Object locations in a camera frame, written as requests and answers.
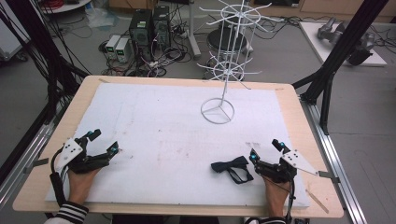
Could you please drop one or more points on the round white table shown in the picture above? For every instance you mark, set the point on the round white table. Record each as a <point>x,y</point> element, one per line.
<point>62,6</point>

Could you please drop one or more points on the person's left hand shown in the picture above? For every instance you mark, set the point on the person's left hand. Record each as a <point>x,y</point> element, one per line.
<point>80,185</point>

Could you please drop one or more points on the person's right hand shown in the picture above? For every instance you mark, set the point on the person's right hand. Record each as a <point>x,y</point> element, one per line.
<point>275,195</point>

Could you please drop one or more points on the grey metal stand leg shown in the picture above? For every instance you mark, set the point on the grey metal stand leg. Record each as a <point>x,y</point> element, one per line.
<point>193,31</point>

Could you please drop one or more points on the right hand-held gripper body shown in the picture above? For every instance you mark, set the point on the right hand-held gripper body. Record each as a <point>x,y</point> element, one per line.
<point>280,170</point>

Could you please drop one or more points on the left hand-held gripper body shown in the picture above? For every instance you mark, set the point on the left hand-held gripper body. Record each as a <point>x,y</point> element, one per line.
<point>81,162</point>

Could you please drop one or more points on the black round stool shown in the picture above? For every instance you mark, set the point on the black round stool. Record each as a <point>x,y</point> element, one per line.
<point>227,39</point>

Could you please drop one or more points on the aluminium rail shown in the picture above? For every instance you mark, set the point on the aluminium rail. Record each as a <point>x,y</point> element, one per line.
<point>21,168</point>
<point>336,168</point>

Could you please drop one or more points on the white bench power supply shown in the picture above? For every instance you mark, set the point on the white bench power supply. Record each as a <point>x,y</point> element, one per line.
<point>112,43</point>
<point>122,49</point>

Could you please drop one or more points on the white foam mat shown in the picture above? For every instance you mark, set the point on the white foam mat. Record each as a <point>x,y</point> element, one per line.
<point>174,140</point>

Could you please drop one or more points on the light wooden table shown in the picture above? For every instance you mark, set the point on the light wooden table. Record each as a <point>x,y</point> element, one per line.
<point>311,124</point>

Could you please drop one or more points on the white board with grey robot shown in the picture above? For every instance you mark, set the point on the white board with grey robot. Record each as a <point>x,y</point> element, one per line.
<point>342,40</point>

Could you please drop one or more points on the clear plastic bag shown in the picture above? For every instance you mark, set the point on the clear plastic bag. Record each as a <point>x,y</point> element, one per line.
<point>101,17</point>

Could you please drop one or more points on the black metal frame stand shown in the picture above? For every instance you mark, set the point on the black metal frame stand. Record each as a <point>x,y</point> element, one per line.
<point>339,56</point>
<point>40,49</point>

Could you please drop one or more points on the black bow tie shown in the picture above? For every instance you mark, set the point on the black bow tie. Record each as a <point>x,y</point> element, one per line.
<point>233,168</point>

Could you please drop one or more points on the thin wooden stick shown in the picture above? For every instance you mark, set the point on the thin wooden stick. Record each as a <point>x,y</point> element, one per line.
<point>317,201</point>

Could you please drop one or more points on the black computer tower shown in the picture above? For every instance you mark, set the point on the black computer tower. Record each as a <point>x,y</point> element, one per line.
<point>140,31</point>
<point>162,26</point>

